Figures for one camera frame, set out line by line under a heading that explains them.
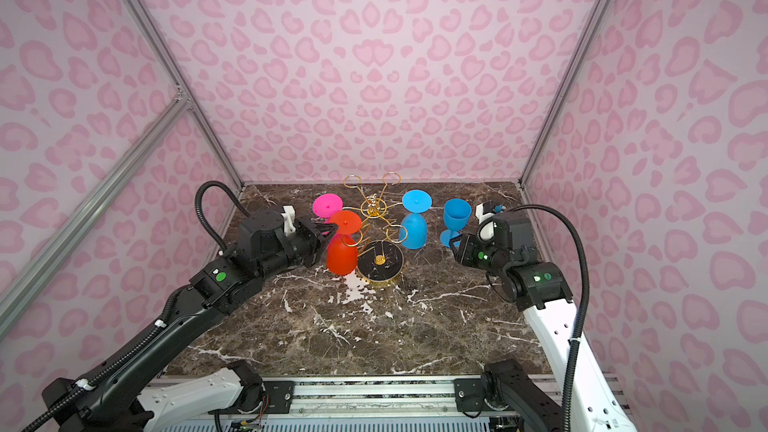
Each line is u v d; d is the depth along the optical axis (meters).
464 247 0.61
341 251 0.74
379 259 0.95
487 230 0.61
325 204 0.74
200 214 0.49
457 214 0.94
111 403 0.38
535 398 0.54
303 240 0.59
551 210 0.58
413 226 0.81
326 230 0.66
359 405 0.72
